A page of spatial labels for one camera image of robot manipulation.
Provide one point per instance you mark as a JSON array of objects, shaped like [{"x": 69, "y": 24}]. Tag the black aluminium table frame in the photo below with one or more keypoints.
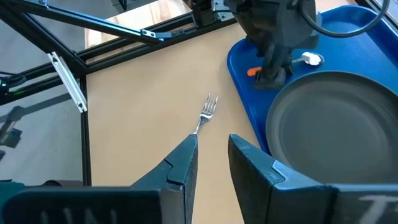
[{"x": 93, "y": 24}]

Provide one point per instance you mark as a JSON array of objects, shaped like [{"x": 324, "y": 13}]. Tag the silver frame bracket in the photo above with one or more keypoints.
[{"x": 68, "y": 82}]

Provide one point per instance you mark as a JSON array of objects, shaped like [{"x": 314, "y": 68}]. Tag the tan table mat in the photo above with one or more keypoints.
[{"x": 140, "y": 124}]

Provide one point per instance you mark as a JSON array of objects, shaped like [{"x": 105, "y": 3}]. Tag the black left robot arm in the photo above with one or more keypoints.
[{"x": 205, "y": 12}]

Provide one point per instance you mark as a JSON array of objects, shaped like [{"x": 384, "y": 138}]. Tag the blue plastic tray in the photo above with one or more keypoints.
[{"x": 342, "y": 59}]

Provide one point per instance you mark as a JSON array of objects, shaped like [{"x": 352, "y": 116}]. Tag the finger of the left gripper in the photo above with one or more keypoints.
[
  {"x": 288, "y": 63},
  {"x": 270, "y": 76}
]

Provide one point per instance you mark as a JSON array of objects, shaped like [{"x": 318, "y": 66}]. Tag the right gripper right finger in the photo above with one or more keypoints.
[{"x": 295, "y": 205}]

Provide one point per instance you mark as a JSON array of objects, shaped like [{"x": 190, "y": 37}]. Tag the black round plate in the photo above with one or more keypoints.
[{"x": 335, "y": 130}]

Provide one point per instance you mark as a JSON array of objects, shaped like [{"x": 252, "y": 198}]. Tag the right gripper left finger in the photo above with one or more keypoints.
[{"x": 140, "y": 205}]

